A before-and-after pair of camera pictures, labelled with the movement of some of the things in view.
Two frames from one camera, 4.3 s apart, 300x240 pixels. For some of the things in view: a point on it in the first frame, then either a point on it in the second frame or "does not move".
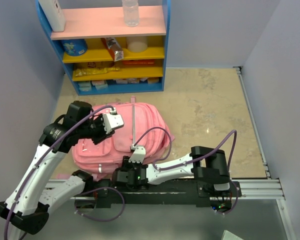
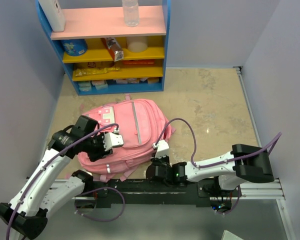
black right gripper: (126, 163) -> (155, 160)
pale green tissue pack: (85, 86) does not move
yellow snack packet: (91, 71) does not move
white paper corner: (228, 235) does not move
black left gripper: (103, 135) -> (101, 153)
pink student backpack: (144, 125) does not move
